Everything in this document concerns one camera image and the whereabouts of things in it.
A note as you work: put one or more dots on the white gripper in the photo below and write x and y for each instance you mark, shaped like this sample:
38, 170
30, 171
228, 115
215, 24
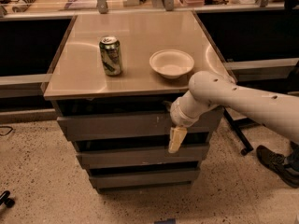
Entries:
179, 115

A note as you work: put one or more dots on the grey top drawer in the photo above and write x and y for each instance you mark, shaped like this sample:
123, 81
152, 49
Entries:
117, 125

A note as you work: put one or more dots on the grey drawer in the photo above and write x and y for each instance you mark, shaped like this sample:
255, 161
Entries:
145, 179
140, 156
117, 125

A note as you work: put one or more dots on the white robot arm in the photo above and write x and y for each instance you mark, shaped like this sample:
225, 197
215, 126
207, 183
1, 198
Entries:
277, 112

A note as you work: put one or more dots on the grey middle drawer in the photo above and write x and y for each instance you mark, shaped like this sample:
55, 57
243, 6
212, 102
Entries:
140, 156

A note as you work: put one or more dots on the grey bottom drawer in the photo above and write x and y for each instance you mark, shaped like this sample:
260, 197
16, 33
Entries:
145, 179

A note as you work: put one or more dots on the grey drawer cabinet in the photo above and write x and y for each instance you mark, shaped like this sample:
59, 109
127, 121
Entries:
112, 106

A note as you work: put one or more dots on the black chair leg base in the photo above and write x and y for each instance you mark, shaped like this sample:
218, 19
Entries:
237, 125

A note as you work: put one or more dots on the white paper bowl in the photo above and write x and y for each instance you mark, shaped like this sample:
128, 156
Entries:
171, 63

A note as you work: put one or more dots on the green soda can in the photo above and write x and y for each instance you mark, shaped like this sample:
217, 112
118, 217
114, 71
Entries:
110, 51

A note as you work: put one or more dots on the dark sneaker shoe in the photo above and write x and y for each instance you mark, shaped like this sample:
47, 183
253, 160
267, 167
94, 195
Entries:
286, 167

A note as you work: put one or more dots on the black wheel caster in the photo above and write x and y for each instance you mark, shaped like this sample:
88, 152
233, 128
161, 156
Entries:
6, 200

